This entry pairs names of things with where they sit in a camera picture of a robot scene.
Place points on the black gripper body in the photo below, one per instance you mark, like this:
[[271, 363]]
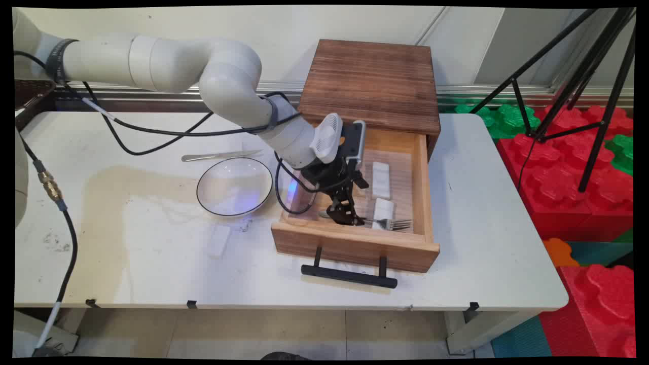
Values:
[[327, 177]]

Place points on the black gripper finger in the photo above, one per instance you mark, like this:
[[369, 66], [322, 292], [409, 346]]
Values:
[[358, 180], [338, 213]]

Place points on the silver serrated table knife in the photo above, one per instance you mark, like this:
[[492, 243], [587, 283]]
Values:
[[218, 155]]

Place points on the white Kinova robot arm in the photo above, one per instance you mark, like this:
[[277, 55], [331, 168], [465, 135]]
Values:
[[167, 63]]

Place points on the white ceramic cutlery rest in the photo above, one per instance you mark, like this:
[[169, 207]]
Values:
[[384, 208], [381, 180], [219, 242]]

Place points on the light wood drawer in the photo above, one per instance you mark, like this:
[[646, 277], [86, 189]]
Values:
[[355, 248]]

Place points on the silver metal fork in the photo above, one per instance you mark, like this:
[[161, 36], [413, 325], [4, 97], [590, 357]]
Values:
[[393, 223]]

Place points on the white plate with black rim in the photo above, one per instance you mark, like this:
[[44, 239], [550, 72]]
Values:
[[234, 187]]

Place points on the dark wood drawer cabinet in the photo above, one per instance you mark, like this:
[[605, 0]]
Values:
[[370, 81]]

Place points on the green foam building block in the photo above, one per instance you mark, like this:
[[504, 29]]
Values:
[[509, 121], [622, 154], [474, 114]]

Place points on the white table leg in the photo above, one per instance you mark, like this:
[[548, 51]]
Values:
[[48, 329], [481, 332]]

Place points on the red foam building block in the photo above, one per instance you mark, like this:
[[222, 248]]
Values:
[[603, 309], [573, 117], [557, 187]]

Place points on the orange foam building block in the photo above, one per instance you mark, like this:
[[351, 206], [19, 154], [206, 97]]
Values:
[[557, 252]]

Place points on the teal foam floor mat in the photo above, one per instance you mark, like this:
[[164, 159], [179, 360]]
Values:
[[603, 252]]

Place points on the dark brown wicker basket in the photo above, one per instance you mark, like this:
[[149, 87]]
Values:
[[33, 94]]

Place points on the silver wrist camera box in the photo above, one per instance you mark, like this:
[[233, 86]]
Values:
[[357, 142]]

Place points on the aluminium wall rail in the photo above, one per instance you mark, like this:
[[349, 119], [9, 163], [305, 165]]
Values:
[[487, 91]]

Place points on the black camera tripod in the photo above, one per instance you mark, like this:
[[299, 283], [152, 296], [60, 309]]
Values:
[[601, 76]]

